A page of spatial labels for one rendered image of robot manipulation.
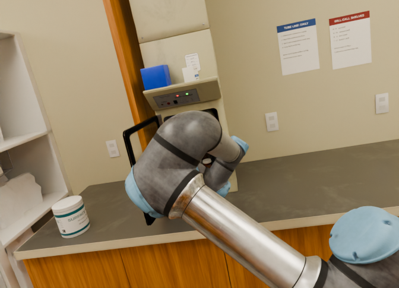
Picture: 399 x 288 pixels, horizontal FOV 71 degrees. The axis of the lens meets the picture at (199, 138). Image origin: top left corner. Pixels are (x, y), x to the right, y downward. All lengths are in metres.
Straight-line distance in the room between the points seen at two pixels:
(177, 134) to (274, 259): 0.29
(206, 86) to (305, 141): 0.86
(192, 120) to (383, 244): 0.39
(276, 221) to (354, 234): 0.61
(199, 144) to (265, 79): 1.19
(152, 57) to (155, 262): 0.90
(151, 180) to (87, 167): 1.51
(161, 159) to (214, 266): 0.82
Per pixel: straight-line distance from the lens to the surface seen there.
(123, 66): 1.26
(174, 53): 1.29
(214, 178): 0.95
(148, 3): 1.34
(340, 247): 0.58
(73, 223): 1.41
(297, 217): 1.17
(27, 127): 2.18
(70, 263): 1.49
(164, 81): 1.19
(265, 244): 0.56
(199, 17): 1.29
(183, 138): 0.55
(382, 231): 0.55
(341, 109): 1.85
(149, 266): 1.35
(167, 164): 0.56
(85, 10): 1.92
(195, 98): 1.24
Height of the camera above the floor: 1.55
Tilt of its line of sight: 14 degrees down
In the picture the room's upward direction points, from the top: 11 degrees counter-clockwise
